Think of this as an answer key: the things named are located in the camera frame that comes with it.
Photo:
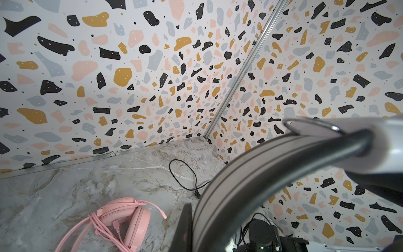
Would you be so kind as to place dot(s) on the pink headphones with cable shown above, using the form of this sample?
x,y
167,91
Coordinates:
x,y
124,222

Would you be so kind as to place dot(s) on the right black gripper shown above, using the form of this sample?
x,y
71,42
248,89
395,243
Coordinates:
x,y
258,236

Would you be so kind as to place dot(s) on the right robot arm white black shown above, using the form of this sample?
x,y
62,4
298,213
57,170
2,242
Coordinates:
x,y
292,244

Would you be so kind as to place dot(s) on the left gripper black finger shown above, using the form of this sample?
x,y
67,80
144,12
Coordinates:
x,y
183,237

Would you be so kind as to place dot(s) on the white black headphones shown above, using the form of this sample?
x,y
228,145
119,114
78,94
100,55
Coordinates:
x,y
369,149

